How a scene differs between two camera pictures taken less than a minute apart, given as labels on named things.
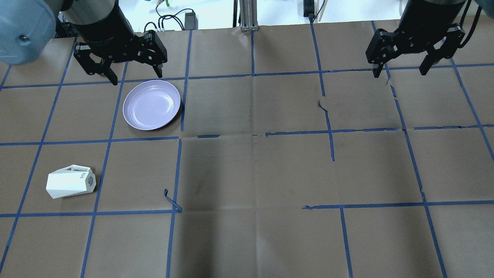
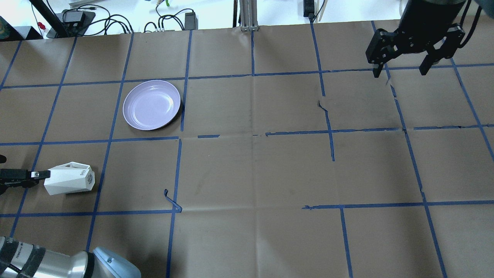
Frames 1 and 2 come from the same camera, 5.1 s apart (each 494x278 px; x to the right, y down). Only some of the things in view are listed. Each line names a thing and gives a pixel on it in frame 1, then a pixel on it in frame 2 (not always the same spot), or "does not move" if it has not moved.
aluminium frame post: x=249 y=15 does not move
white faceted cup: x=70 y=180 does not move
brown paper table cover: x=288 y=158 does not move
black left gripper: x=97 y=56 → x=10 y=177
